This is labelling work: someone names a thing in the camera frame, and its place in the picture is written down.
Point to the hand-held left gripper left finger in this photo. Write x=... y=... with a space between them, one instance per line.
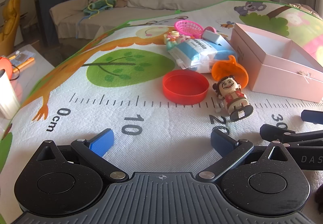
x=102 y=142

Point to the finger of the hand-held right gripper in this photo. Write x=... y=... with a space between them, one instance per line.
x=313 y=116
x=272 y=131

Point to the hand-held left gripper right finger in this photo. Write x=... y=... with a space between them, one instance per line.
x=222 y=142

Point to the cartoon figure toy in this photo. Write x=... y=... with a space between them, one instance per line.
x=234 y=97

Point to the pink cardboard box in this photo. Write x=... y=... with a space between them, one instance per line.
x=277 y=77

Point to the red plastic lid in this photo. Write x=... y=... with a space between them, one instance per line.
x=181 y=95

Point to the orange plastic cap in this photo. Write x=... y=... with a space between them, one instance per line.
x=227 y=68

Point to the white grey block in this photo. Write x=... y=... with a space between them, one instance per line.
x=212 y=36

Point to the pink tape roll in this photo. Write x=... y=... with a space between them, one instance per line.
x=210 y=28

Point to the pink plastic strainer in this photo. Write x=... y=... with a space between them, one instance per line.
x=186 y=27

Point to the printed play mat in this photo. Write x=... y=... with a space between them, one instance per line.
x=101 y=102

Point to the blue tissue packet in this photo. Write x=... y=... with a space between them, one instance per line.
x=199 y=54

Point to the white side table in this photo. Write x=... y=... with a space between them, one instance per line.
x=32 y=67

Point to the white ribbed cup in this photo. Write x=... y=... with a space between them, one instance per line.
x=7 y=97

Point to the yellow pencil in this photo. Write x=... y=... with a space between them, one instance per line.
x=24 y=65

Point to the green knitted cloth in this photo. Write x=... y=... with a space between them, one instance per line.
x=101 y=3

